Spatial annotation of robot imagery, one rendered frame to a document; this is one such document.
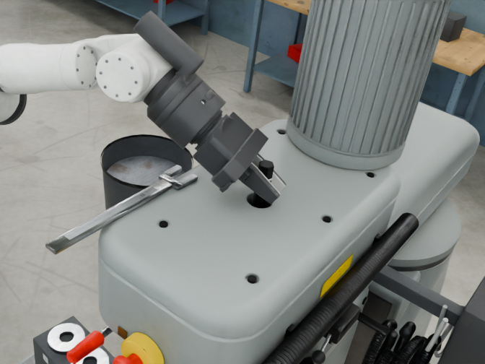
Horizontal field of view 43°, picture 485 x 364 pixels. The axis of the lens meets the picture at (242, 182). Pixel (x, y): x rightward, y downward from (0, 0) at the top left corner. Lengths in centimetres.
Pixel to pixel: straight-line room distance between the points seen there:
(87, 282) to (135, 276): 265
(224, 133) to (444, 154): 69
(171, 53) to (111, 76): 8
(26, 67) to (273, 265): 43
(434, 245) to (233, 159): 75
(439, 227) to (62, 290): 229
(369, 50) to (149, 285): 44
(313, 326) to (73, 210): 313
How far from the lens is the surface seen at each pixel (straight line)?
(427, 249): 143
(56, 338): 165
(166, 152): 342
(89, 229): 80
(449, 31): 469
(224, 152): 81
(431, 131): 146
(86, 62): 90
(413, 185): 126
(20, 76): 92
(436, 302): 120
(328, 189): 93
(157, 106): 82
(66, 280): 343
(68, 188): 405
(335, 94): 93
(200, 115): 81
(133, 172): 332
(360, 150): 97
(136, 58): 80
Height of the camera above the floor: 241
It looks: 35 degrees down
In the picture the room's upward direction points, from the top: 9 degrees clockwise
